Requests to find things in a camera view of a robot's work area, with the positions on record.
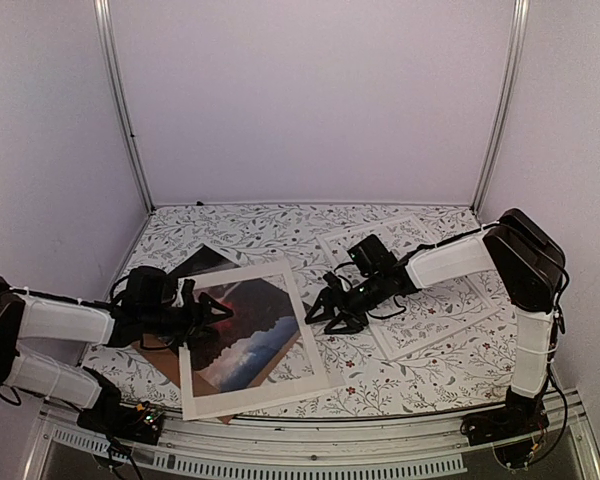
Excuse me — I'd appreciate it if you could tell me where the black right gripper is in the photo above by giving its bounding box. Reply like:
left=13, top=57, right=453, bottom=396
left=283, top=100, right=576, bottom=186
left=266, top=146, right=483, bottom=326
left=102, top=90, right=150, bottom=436
left=304, top=274, right=386, bottom=336

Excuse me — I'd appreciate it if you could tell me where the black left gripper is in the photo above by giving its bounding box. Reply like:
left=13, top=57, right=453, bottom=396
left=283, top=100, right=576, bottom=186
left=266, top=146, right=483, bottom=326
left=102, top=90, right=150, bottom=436
left=141, top=293, right=234, bottom=351

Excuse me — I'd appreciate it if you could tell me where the dark red blue photo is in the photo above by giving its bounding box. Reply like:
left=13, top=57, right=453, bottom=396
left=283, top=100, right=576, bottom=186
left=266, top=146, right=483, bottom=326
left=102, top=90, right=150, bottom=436
left=189, top=274, right=299, bottom=397

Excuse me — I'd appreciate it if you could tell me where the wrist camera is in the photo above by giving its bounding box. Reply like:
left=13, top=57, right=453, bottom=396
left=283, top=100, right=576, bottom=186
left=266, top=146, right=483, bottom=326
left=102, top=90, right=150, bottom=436
left=347, top=234, right=397, bottom=278
left=123, top=266, right=178, bottom=309

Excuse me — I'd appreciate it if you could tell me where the right aluminium corner post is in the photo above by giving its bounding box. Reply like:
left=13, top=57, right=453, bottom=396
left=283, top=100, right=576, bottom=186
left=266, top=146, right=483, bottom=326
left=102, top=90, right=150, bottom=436
left=471, top=0, right=531, bottom=217

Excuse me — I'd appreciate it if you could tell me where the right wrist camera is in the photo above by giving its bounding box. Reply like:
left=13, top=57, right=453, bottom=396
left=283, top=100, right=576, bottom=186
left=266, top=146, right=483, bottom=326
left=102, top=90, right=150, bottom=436
left=347, top=234, right=397, bottom=278

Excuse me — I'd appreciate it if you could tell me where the left aluminium corner post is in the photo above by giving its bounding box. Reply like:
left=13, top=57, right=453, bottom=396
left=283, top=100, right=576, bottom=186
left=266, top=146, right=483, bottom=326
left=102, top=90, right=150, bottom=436
left=93, top=0, right=155, bottom=215

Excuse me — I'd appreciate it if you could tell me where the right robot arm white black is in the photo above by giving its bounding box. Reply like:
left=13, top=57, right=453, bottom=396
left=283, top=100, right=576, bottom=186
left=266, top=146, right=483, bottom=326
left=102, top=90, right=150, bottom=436
left=305, top=209, right=570, bottom=444

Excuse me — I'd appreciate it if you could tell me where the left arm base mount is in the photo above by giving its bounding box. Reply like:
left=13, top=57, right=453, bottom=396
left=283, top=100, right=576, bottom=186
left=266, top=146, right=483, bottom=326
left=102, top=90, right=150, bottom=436
left=77, top=368, right=164, bottom=446

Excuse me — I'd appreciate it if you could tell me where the brown cardboard backing board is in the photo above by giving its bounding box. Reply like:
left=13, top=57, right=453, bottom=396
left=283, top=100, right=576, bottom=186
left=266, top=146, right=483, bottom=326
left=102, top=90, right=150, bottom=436
left=134, top=331, right=301, bottom=422

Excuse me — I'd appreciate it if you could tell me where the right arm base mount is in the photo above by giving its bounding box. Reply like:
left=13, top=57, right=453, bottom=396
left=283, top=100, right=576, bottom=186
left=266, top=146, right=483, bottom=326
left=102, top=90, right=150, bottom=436
left=460, top=388, right=569, bottom=472

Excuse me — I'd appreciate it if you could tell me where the white picture frame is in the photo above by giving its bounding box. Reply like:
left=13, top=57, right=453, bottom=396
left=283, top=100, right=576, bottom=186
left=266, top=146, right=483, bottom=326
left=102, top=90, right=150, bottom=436
left=317, top=214, right=499, bottom=361

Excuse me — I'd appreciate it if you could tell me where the white mat board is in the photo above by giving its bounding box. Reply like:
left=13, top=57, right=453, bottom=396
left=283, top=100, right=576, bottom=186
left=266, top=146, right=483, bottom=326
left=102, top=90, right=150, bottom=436
left=180, top=260, right=341, bottom=413

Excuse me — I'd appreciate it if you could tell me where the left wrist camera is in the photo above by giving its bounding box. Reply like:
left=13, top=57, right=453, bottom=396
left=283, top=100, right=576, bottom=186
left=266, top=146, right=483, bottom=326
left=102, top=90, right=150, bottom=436
left=123, top=266, right=178, bottom=309

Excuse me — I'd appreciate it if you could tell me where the aluminium corner post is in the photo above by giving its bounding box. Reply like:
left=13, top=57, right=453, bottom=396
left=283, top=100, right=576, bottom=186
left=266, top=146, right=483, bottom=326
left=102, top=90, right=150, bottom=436
left=93, top=0, right=155, bottom=215
left=471, top=0, right=531, bottom=217

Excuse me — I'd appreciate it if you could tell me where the floral patterned table cover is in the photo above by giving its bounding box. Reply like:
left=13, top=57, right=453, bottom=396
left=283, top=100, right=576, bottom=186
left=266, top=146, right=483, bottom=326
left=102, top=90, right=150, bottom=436
left=77, top=201, right=551, bottom=419

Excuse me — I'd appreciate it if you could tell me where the aluminium front rail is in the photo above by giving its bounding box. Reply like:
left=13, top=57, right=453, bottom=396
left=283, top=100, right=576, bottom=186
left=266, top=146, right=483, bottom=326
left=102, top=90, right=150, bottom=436
left=24, top=389, right=600, bottom=479

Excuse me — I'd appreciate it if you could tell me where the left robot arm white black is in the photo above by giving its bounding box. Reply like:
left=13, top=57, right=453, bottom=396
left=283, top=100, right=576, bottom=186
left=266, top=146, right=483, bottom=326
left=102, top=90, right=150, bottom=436
left=0, top=266, right=233, bottom=434

